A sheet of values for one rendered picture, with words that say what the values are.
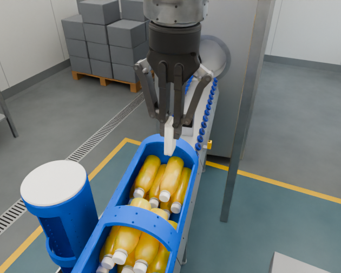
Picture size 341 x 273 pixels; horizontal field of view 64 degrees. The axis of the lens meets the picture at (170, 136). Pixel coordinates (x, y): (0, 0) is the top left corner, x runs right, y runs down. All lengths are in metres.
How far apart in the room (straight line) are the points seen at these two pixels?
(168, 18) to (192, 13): 0.03
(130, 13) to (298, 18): 2.76
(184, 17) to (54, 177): 1.09
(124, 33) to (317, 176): 2.89
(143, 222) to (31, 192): 0.62
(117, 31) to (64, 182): 2.97
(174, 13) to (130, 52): 3.63
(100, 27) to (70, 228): 3.20
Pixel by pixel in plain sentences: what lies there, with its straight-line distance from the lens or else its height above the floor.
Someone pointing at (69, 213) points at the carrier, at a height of 0.95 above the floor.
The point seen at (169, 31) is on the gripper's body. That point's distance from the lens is 0.38.
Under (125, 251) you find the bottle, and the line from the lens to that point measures 0.88.
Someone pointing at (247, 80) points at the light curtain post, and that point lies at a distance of 1.60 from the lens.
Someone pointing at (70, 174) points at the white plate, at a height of 1.04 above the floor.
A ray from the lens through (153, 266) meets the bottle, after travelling 0.94.
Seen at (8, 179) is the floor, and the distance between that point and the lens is 3.12.
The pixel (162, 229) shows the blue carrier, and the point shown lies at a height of 1.20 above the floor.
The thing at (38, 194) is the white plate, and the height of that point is 1.04.
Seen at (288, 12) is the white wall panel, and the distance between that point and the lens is 5.32.
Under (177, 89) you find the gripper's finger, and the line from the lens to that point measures 0.43.
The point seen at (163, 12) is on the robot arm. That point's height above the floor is 1.84.
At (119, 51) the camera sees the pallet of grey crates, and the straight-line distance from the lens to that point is 4.09.
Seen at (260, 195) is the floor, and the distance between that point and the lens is 2.68.
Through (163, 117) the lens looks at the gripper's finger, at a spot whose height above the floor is 1.66.
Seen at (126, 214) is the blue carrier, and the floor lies 1.23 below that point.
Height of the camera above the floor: 1.92
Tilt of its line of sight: 36 degrees down
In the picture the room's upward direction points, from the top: straight up
